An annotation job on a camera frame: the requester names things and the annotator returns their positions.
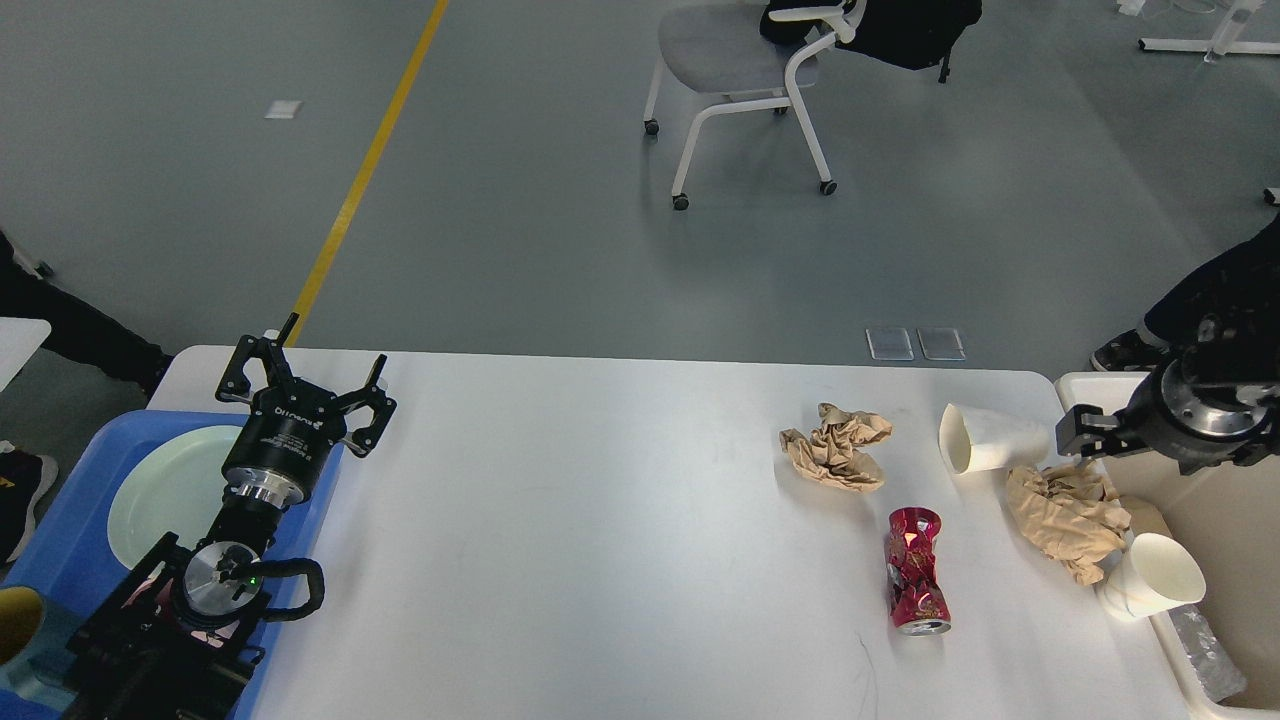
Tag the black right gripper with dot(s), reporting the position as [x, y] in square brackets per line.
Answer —
[1199, 410]

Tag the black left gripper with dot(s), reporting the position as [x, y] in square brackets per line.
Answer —
[285, 445]

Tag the light green plate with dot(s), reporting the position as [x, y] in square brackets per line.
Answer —
[178, 488]

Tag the brown napkin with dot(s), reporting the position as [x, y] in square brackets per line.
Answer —
[833, 454]

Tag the aluminium foil sheet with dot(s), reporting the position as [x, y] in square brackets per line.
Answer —
[1217, 675]

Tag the teal mug yellow inside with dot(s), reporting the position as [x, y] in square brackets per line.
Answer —
[35, 659]

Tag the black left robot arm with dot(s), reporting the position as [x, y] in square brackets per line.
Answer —
[173, 640]

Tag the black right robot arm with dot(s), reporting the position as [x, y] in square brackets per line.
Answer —
[1236, 338]

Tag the white paper cup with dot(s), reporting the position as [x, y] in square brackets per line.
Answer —
[976, 439]
[1155, 574]

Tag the beige plastic bin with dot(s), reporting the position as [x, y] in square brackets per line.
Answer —
[1228, 519]

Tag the person black sneakers right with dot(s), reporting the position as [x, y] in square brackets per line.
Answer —
[1242, 281]

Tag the person dark clothing left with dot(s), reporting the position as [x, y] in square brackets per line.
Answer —
[79, 333]

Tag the red small packet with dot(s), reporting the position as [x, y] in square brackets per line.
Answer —
[917, 603]

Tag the blue plastic tray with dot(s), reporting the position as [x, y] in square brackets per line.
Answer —
[69, 558]

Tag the white stand base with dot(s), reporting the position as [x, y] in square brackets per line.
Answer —
[1226, 38]

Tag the black backpack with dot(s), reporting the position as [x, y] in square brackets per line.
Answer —
[909, 34]

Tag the white grey office chair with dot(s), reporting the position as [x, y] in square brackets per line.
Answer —
[717, 49]

